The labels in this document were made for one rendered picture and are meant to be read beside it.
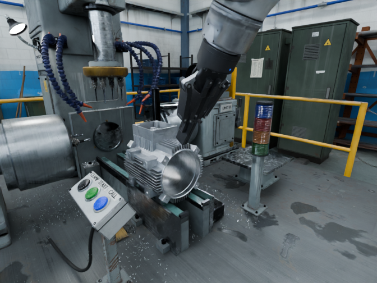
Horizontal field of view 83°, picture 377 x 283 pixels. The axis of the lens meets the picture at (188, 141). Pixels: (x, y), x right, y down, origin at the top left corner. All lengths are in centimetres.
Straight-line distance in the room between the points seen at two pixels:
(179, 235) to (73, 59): 90
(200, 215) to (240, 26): 54
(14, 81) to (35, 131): 517
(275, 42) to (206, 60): 353
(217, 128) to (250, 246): 68
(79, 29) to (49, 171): 66
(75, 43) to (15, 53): 487
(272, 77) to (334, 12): 227
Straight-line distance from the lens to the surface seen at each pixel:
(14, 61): 601
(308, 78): 367
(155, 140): 67
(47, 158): 84
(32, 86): 604
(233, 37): 38
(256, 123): 78
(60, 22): 119
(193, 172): 73
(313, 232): 89
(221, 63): 40
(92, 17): 101
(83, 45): 120
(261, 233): 82
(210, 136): 122
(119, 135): 113
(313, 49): 368
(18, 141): 83
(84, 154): 111
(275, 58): 388
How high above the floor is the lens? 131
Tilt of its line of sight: 17 degrees down
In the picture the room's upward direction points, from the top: straight up
